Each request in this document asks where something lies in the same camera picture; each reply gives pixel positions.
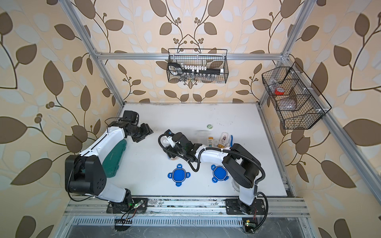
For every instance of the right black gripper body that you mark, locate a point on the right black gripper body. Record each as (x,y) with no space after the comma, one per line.
(174,151)

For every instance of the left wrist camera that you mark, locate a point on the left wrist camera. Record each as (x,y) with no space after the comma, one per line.
(131,117)

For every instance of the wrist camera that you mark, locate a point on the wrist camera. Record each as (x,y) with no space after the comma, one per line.
(168,138)
(131,117)

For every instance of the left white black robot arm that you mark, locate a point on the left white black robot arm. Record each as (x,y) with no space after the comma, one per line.
(84,173)

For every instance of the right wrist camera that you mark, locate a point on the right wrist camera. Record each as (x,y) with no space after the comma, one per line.
(168,138)

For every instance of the back black wire basket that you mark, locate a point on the back black wire basket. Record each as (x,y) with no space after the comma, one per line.
(197,65)

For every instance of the blue lid of cup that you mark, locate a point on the blue lid of cup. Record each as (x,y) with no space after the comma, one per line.
(219,173)
(179,175)

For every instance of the black handled scissors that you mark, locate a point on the black handled scissors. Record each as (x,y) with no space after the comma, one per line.
(175,69)

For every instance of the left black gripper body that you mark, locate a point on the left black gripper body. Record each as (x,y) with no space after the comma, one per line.
(136,130)

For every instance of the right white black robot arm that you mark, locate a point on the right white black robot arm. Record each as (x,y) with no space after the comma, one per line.
(245,170)

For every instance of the green plastic tool case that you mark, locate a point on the green plastic tool case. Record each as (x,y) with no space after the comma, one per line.
(112,160)

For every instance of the clear toiletry cup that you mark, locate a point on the clear toiletry cup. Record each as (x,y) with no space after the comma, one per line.
(203,136)
(172,154)

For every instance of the clear tape roll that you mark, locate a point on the clear tape roll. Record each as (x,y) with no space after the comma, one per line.
(235,186)

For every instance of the black wire basket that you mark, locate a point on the black wire basket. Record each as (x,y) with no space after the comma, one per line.
(197,65)
(303,104)

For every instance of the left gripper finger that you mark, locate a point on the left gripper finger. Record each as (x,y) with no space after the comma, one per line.
(146,130)
(139,138)

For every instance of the white black socket rail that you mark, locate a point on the white black socket rail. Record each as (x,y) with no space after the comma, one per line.
(202,70)

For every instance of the aluminium front rail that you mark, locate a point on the aluminium front rail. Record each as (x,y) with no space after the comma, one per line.
(278,207)

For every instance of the red item in basket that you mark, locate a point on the red item in basket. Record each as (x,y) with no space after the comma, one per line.
(279,91)

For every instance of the right black wire basket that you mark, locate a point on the right black wire basket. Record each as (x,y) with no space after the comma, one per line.
(303,104)

